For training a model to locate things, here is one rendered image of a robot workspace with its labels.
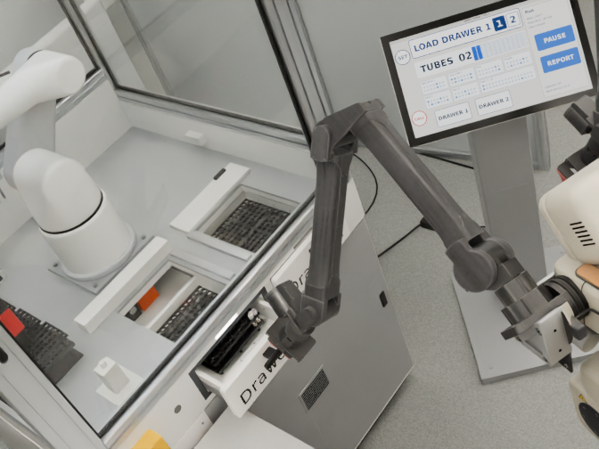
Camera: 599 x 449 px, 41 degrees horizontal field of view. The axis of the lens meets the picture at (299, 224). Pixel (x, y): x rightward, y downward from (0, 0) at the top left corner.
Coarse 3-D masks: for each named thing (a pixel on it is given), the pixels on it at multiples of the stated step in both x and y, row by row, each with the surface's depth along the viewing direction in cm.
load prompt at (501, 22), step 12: (504, 12) 212; (516, 12) 212; (468, 24) 213; (480, 24) 213; (492, 24) 213; (504, 24) 212; (516, 24) 212; (432, 36) 215; (444, 36) 214; (456, 36) 214; (468, 36) 214; (480, 36) 213; (420, 48) 216; (432, 48) 215; (444, 48) 215
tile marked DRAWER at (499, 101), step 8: (488, 96) 214; (496, 96) 214; (504, 96) 214; (480, 104) 214; (488, 104) 214; (496, 104) 214; (504, 104) 214; (512, 104) 213; (480, 112) 215; (488, 112) 214
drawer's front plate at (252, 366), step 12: (264, 336) 190; (264, 348) 189; (276, 348) 192; (252, 360) 186; (264, 360) 190; (276, 360) 194; (240, 372) 184; (252, 372) 188; (264, 372) 191; (276, 372) 195; (228, 384) 183; (240, 384) 185; (264, 384) 192; (228, 396) 183; (240, 396) 186; (252, 396) 190; (240, 408) 187
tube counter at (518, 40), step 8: (520, 32) 212; (496, 40) 213; (504, 40) 213; (512, 40) 212; (520, 40) 212; (464, 48) 214; (472, 48) 214; (480, 48) 213; (488, 48) 213; (496, 48) 213; (504, 48) 213; (512, 48) 212; (520, 48) 212; (464, 56) 214; (472, 56) 214; (480, 56) 214; (488, 56) 213; (464, 64) 214
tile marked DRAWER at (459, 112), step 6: (462, 102) 215; (468, 102) 215; (444, 108) 216; (450, 108) 216; (456, 108) 215; (462, 108) 215; (468, 108) 215; (438, 114) 216; (444, 114) 216; (450, 114) 216; (456, 114) 215; (462, 114) 215; (468, 114) 215; (438, 120) 216; (444, 120) 216; (450, 120) 216; (456, 120) 216; (462, 120) 215; (438, 126) 216; (444, 126) 216
